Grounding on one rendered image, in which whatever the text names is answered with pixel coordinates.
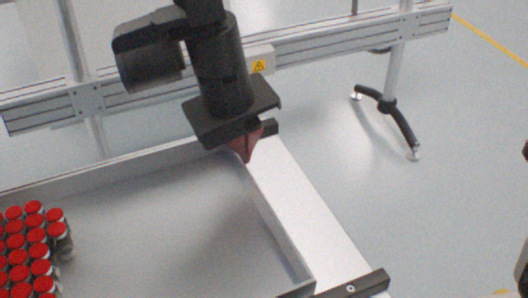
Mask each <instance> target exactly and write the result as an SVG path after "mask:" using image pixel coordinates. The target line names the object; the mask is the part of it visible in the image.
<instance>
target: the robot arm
mask: <svg viewBox="0 0 528 298"><path fill-rule="evenodd" d="M180 41H184V42H185V44H186V47H187V49H188V56H189V59H190V63H191V66H192V69H193V71H194V74H195V77H196V79H197V82H198V86H199V92H200V94H201V95H198V96H195V97H193V98H190V99H189V100H186V101H184V102H182V103H181V108H182V110H183V113H184V115H185V116H186V118H187V120H189V122H190V125H191V127H192V128H193V130H194V133H195V137H196V138H197V140H198V141H199V142H200V143H202V145H203V147H204V148H205V150H207V151H208V150H212V149H214V148H215V147H218V146H220V145H222V144H226V145H227V146H228V147H229V148H230V149H232V150H233V151H234V152H236V154H238V155H239V157H240V158H241V159H242V161H243V162H244V163H245V164H247V163H249V162H250V160H251V157H252V154H253V151H254V149H255V147H256V144H257V143H258V141H259V137H260V136H261V134H262V132H263V127H262V122H261V120H260V119H259V116H258V115H259V114H260V113H265V112H267V111H270V110H272V109H274V108H278V109H279V110H281V109H282V108H281V97H280V96H279V95H278V94H277V92H275V91H274V90H273V88H272V87H271V86H270V84H269V83H268V82H267V81H266V79H265V78H264V77H263V76H262V74H260V73H254V74H249V72H248V67H247V63H246V59H245V56H244V52H243V47H242V43H241V35H240V31H239V25H238V20H237V17H236V15H235V14H234V13H233V12H232V11H230V10H227V9H225V8H224V5H223V0H173V5H170V6H167V7H164V8H158V9H156V11H151V12H150V13H148V14H146V15H143V16H140V17H138V18H135V19H134V20H131V21H128V22H125V23H121V24H120V25H117V26H116V27H115V28H114V31H113V35H112V41H111V49H112V51H113V54H114V55H115V58H114V59H115V63H116V65H117V68H118V71H119V74H120V77H121V80H122V82H123V85H124V88H125V89H126V90H127V91H128V94H132V93H136V92H139V91H145V90H149V89H152V88H154V87H158V86H162V85H165V84H168V83H172V82H174V81H178V80H183V78H184V76H183V71H184V70H186V61H185V58H184V54H183V51H182V48H181V45H180Z"/></svg>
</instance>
